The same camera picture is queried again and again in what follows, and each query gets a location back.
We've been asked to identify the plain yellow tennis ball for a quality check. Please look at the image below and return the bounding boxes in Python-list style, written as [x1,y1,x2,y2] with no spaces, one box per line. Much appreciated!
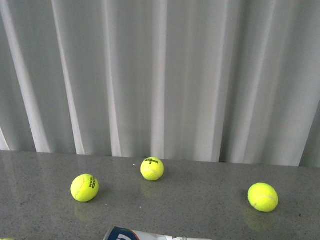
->
[247,182,279,213]

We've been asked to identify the Head Team tennis ball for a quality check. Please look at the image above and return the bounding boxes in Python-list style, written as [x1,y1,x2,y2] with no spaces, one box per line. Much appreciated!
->
[70,174,100,203]

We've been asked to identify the clear Wilson tennis ball can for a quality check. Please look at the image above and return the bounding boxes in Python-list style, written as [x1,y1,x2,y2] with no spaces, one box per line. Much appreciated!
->
[102,226,213,240]

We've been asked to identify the Wilson 3 tennis ball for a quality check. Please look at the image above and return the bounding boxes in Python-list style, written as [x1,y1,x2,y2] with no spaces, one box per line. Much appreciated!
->
[140,157,165,181]

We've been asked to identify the grey pleated curtain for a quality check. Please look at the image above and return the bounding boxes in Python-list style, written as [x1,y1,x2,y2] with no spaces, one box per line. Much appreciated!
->
[0,0,320,167]

